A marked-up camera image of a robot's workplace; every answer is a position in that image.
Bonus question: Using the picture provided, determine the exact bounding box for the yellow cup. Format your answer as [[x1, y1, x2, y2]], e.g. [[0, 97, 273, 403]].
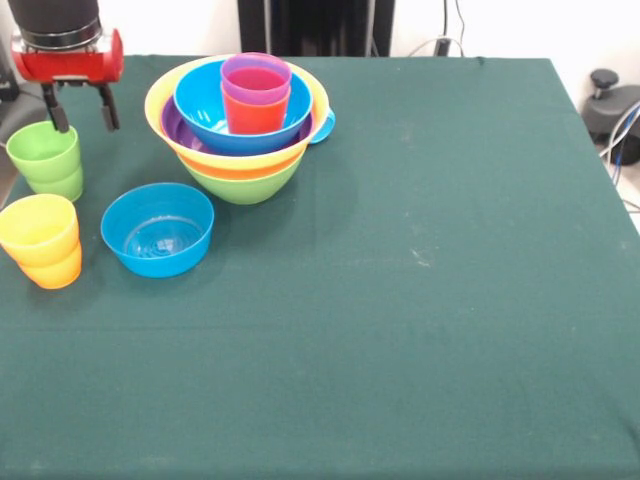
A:
[[0, 193, 81, 269]]

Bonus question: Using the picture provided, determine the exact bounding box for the purple bowl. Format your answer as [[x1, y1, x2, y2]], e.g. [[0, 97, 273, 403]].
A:
[[160, 94, 314, 159]]

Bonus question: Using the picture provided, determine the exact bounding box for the green cup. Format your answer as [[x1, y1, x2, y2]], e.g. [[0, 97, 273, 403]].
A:
[[28, 164, 85, 203], [5, 120, 82, 186]]

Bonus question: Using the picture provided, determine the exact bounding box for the purple cup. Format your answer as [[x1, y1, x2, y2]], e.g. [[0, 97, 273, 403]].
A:
[[219, 52, 293, 107]]

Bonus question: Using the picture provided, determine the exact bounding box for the orange cup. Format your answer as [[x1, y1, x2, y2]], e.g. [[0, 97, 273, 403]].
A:
[[18, 244, 83, 291]]

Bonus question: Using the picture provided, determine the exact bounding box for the green bowl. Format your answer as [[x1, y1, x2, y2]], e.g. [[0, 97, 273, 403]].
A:
[[182, 149, 306, 207]]

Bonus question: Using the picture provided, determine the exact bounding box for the small blue bowl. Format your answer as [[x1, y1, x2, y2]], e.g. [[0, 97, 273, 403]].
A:
[[100, 182, 216, 279]]

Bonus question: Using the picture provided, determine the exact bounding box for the dark equipment box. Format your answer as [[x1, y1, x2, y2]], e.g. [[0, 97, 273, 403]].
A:
[[0, 37, 21, 104]]

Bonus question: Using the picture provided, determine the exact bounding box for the red-orange cup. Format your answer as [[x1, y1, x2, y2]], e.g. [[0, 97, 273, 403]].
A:
[[222, 87, 292, 136]]

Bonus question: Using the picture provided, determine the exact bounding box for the yellow bowl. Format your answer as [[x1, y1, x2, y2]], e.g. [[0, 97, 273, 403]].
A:
[[143, 53, 331, 182]]

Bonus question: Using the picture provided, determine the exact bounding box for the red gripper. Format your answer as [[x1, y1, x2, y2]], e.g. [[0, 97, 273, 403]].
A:
[[10, 28, 125, 134]]

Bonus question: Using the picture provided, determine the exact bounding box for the black cable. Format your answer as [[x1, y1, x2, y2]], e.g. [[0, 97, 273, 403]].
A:
[[442, 0, 466, 51]]

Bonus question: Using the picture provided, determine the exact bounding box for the blue cup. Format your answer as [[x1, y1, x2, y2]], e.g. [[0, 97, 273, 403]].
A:
[[307, 107, 337, 146]]

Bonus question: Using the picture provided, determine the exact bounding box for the large blue bowl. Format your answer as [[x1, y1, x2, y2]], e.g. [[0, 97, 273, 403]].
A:
[[172, 59, 314, 156]]

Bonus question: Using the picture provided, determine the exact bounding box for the dark green table cloth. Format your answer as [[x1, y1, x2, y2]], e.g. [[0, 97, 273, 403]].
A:
[[0, 53, 640, 480]]

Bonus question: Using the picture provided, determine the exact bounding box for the black stand with knob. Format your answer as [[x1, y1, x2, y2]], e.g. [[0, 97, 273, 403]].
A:
[[582, 68, 640, 166]]

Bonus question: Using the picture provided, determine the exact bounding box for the blue cable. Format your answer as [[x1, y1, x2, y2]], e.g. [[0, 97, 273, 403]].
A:
[[598, 97, 640, 169]]

